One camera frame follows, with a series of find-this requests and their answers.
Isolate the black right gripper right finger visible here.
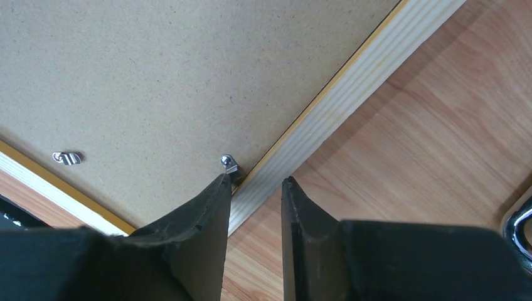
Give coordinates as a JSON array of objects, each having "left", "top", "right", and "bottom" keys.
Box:
[{"left": 282, "top": 177, "right": 531, "bottom": 300}]

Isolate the brown cardboard backing sheet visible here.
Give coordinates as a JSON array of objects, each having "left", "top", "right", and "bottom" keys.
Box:
[{"left": 1, "top": 1, "right": 396, "bottom": 226}]

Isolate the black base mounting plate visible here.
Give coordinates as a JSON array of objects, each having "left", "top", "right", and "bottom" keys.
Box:
[{"left": 1, "top": 196, "right": 50, "bottom": 230}]

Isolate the black ribbed frame backing board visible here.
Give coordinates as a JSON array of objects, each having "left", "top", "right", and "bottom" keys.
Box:
[{"left": 501, "top": 187, "right": 531, "bottom": 275}]

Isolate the light wooden picture frame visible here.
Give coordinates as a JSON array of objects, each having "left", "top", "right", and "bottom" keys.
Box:
[{"left": 1, "top": 1, "right": 462, "bottom": 235}]

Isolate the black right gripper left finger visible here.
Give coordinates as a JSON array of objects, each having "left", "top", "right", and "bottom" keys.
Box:
[{"left": 1, "top": 174, "right": 231, "bottom": 300}]

